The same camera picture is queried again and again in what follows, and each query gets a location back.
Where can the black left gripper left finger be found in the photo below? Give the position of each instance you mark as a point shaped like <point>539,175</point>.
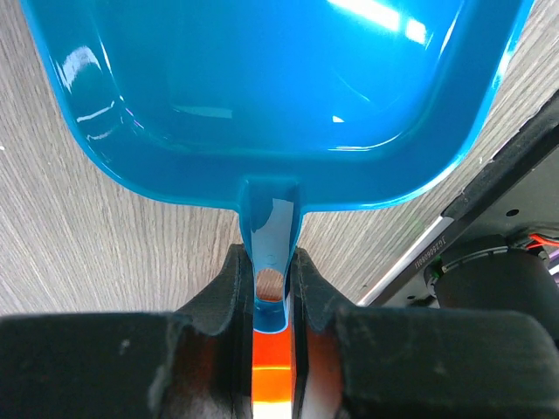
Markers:
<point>195,362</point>

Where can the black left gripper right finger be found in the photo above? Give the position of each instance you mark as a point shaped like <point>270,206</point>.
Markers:
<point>380,362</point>

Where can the blue plastic dustpan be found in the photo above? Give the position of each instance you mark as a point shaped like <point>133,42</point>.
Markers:
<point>274,109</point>

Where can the orange plastic bowl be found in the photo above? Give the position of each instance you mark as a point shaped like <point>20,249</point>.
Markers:
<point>272,377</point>

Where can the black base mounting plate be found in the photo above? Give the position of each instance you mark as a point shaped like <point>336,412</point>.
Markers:
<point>514,196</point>

